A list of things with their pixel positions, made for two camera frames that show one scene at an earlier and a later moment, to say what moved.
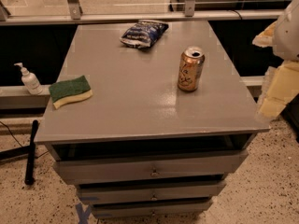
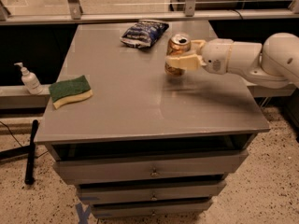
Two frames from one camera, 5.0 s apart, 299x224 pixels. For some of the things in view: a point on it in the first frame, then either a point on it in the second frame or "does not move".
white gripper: (288, 35) → (215, 56)
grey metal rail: (73, 13) does not move
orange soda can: (191, 64) → (177, 44)
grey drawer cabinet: (169, 121) does not move
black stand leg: (23, 151) does not move
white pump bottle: (30, 81) does not move
